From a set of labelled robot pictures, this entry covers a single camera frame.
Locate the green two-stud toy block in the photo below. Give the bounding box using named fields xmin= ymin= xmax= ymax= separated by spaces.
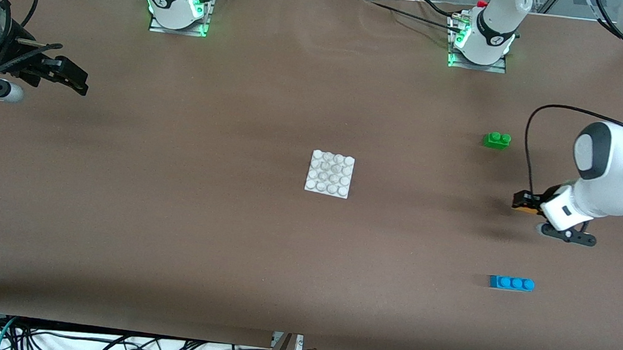
xmin=482 ymin=131 xmax=513 ymax=151

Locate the thick black table cable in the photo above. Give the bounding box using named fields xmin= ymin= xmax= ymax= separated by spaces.
xmin=416 ymin=0 xmax=467 ymax=18

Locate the silver metal bracket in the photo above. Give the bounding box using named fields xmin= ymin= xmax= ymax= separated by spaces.
xmin=270 ymin=331 xmax=305 ymax=350

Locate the brown table cover mat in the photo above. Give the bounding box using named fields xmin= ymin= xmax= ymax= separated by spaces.
xmin=0 ymin=0 xmax=623 ymax=350

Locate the teal floor cable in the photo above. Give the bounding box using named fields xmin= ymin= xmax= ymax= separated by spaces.
xmin=0 ymin=315 xmax=19 ymax=350

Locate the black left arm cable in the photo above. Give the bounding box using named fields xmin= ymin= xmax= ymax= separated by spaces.
xmin=518 ymin=0 xmax=623 ymax=208

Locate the thin black table cable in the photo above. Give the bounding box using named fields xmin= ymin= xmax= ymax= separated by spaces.
xmin=355 ymin=0 xmax=457 ymax=29

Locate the blue three-stud toy block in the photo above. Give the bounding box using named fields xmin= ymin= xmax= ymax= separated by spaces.
xmin=488 ymin=274 xmax=537 ymax=293

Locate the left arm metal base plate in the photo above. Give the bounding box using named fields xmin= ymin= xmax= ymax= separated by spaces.
xmin=445 ymin=14 xmax=511 ymax=74

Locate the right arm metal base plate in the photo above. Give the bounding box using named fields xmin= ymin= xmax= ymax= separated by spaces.
xmin=148 ymin=0 xmax=216 ymax=39

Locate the white studded base plate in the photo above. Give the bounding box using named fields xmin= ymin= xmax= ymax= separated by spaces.
xmin=303 ymin=150 xmax=356 ymax=200

